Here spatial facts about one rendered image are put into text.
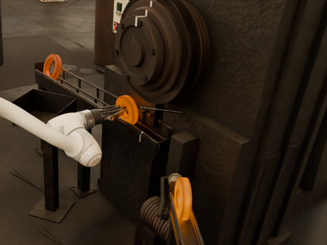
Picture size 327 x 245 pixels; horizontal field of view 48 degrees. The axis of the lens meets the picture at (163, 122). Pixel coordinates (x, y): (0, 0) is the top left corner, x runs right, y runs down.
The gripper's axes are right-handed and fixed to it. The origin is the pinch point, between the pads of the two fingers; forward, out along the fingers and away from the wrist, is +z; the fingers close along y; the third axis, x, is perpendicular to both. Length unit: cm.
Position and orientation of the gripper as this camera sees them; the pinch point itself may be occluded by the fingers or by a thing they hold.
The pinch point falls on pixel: (126, 107)
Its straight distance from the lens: 183.1
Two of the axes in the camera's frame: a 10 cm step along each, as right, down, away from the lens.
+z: 7.5, -2.7, 6.0
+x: 0.8, -8.7, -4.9
